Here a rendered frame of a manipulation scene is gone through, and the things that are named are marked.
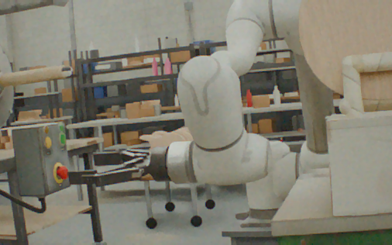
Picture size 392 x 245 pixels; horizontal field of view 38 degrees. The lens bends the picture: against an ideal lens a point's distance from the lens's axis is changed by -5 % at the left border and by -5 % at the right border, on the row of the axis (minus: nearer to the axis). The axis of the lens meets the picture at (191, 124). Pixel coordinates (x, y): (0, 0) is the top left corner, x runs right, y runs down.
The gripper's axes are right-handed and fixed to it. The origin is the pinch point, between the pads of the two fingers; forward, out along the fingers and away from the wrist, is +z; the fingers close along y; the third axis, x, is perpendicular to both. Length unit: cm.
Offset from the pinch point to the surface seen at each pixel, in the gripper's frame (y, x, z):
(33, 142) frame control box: 24.6, 1.2, 28.3
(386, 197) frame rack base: -17, -4, -64
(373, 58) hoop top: -12, 20, -64
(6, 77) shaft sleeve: 7.3, 22.2, 21.7
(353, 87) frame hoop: -13, 15, -60
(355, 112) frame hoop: -14, 11, -60
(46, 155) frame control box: 26.4, -3.3, 25.9
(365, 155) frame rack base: -16, 4, -61
